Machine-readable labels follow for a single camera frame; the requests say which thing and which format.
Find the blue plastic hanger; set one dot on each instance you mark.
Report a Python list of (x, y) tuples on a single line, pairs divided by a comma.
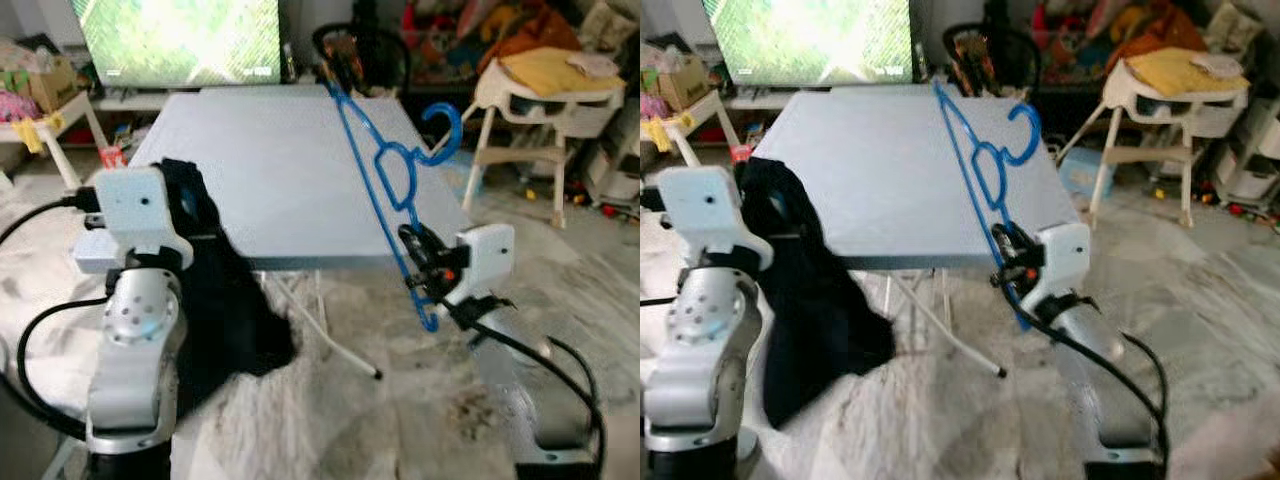
[(1035, 130), (457, 130)]

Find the black garment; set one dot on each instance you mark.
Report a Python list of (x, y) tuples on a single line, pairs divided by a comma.
[(820, 330), (230, 320)]

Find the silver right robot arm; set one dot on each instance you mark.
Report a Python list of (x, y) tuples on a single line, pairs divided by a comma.
[(1090, 380), (520, 390)]

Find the light blue storage box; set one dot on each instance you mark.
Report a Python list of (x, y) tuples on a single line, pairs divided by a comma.
[(1085, 172), (455, 172)]

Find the light blue folding table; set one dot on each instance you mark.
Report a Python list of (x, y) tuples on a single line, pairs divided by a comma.
[(290, 170), (900, 170)]

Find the white baby high chair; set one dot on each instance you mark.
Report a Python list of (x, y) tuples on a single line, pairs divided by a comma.
[(545, 105), (1170, 105)]

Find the black round-rimmed seat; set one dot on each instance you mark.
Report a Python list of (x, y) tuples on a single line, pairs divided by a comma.
[(960, 55)]

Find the yellow cushion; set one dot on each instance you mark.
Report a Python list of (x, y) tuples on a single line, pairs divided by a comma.
[(1180, 72), (550, 72)]

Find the pink white small cloth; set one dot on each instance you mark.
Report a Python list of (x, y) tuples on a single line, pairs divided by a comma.
[(595, 65), (1218, 65)]

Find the yellow cloth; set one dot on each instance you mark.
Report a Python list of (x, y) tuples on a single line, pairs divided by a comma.
[(35, 130), (665, 130)]

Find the red snack box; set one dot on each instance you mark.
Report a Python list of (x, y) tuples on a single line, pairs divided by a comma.
[(113, 157), (741, 155)]

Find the flat screen television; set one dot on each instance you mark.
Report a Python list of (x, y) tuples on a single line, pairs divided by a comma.
[(180, 40), (810, 40)]

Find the small white side table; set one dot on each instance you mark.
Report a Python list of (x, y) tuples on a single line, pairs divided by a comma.
[(60, 108), (700, 105)]

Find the brown cardboard box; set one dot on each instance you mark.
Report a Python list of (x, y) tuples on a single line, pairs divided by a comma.
[(58, 82), (685, 82)]

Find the pink kids bag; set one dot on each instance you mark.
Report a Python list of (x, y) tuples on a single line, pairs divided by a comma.
[(18, 104)]

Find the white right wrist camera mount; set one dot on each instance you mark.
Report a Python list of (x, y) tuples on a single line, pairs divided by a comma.
[(1065, 255), (488, 255)]

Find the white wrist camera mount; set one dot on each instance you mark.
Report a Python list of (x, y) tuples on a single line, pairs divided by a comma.
[(710, 205), (135, 205), (488, 255), (1065, 255)]

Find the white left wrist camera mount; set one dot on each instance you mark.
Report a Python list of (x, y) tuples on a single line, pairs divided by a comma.
[(135, 205), (710, 205)]

